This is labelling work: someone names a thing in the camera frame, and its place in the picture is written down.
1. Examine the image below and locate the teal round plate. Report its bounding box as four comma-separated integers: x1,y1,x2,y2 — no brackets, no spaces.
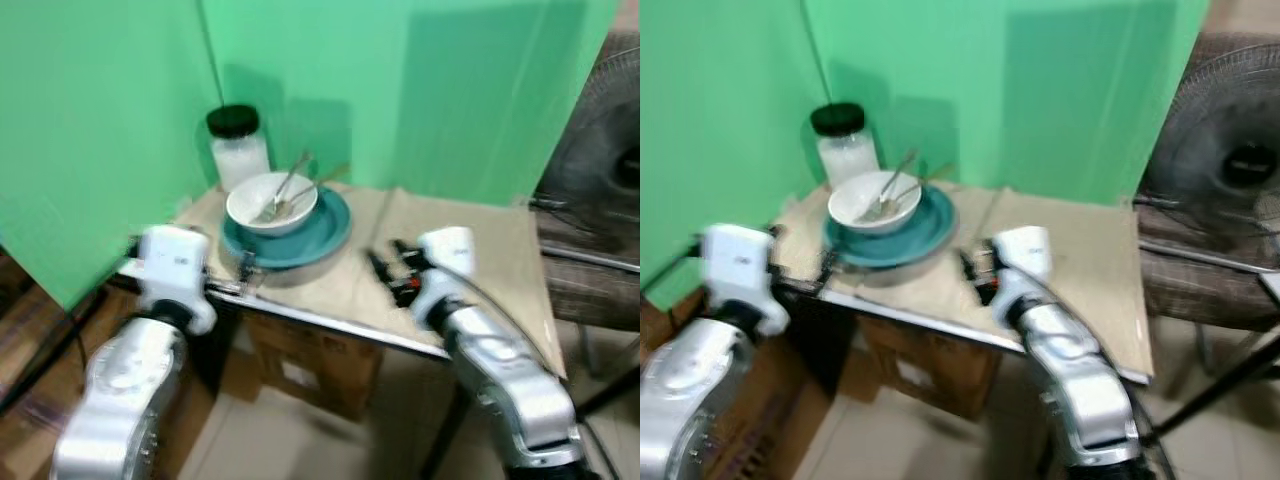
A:
824,187,957,269
221,188,353,271

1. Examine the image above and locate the white bowl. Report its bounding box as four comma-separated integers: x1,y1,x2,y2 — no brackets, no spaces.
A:
226,172,319,237
828,170,922,236

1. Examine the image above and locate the metal fork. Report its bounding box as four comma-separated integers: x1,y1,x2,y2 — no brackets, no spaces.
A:
866,150,917,221
262,152,313,223

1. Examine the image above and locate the metal spoon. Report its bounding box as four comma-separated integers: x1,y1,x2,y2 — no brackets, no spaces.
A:
272,163,351,216
880,163,956,214

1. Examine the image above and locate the brown cardboard box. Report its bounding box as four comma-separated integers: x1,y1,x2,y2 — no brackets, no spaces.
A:
858,315,1001,421
243,315,386,421

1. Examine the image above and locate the glass jar with black lid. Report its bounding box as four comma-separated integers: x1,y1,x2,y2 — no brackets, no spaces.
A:
206,104,273,193
810,102,881,189

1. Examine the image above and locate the green backdrop screen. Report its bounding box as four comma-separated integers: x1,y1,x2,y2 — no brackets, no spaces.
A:
0,0,621,311
640,0,1213,311

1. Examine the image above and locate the brown wicker furniture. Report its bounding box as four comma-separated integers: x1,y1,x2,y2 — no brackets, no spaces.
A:
535,200,641,331
1140,230,1280,346

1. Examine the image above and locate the black standing fan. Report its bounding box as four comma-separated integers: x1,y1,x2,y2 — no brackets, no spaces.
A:
535,30,641,231
1140,40,1280,241

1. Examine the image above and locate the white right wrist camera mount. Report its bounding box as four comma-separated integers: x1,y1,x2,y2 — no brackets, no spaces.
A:
990,225,1054,301
415,226,477,301

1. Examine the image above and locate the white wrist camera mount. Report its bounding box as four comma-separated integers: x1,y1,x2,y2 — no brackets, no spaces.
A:
990,225,1054,301
415,226,477,301
700,223,780,311
120,225,212,306

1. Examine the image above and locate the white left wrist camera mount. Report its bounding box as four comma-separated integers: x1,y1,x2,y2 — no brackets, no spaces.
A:
700,223,780,311
120,225,212,306

